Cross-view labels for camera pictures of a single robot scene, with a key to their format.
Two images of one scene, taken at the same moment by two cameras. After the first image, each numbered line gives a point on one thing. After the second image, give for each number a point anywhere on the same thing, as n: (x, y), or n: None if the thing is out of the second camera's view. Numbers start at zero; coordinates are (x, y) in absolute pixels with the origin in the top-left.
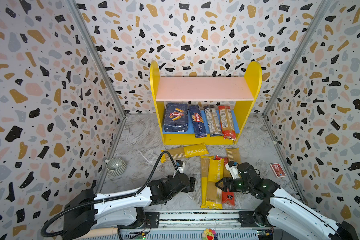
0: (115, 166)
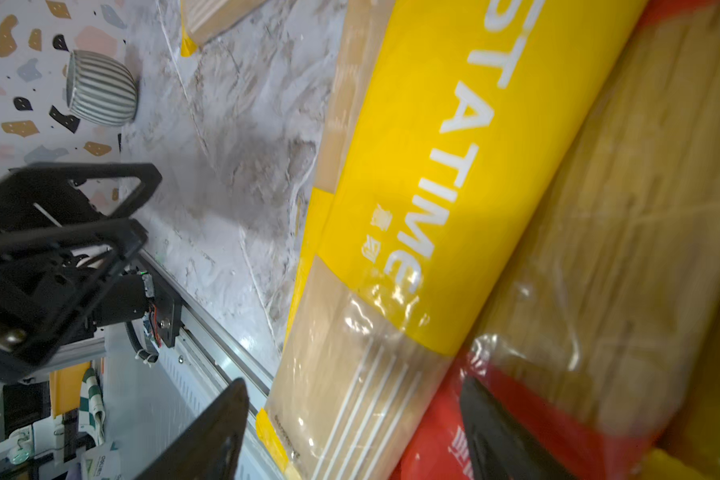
0: (100, 89)
